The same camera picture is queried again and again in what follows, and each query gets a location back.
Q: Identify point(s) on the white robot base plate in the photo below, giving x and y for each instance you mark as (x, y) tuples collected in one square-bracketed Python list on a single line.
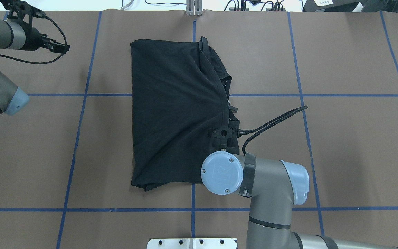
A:
[(192, 243)]

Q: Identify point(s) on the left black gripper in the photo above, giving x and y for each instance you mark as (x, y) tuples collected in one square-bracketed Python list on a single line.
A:
[(34, 38)]

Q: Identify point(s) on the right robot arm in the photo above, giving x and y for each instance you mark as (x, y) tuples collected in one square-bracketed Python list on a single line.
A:
[(274, 187)]

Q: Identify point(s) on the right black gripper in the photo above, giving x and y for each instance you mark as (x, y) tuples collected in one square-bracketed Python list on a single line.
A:
[(234, 123)]

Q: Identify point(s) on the aluminium frame post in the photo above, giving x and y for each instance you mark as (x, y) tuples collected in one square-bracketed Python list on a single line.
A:
[(194, 8)]

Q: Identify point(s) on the black graphic t-shirt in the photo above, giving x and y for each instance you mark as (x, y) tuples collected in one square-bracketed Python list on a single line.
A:
[(179, 91)]

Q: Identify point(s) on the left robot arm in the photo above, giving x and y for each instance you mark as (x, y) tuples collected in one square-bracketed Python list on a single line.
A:
[(17, 33)]

